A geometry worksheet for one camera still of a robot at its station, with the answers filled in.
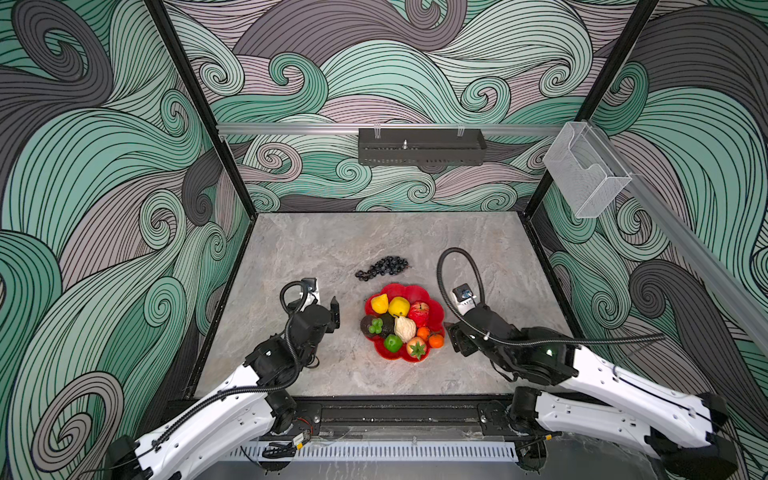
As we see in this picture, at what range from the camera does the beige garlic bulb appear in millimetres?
844

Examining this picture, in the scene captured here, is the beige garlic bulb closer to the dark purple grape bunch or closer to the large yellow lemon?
the large yellow lemon

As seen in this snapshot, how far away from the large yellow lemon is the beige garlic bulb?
2 centimetres

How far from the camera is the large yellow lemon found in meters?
0.87

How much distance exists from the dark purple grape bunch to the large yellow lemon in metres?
0.12

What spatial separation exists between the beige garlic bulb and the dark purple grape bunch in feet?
0.67

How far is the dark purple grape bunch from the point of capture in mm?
1016
